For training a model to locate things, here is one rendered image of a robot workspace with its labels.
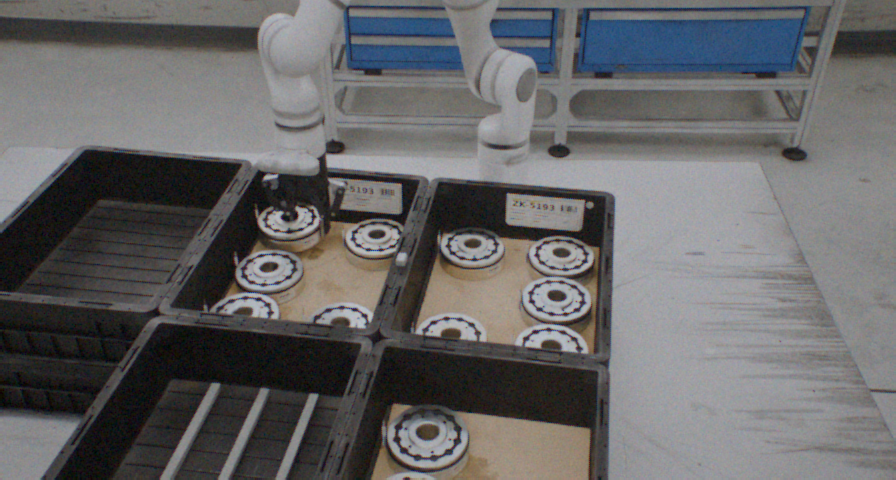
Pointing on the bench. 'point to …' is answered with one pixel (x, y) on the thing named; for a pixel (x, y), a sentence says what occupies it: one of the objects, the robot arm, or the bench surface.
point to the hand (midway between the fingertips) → (309, 224)
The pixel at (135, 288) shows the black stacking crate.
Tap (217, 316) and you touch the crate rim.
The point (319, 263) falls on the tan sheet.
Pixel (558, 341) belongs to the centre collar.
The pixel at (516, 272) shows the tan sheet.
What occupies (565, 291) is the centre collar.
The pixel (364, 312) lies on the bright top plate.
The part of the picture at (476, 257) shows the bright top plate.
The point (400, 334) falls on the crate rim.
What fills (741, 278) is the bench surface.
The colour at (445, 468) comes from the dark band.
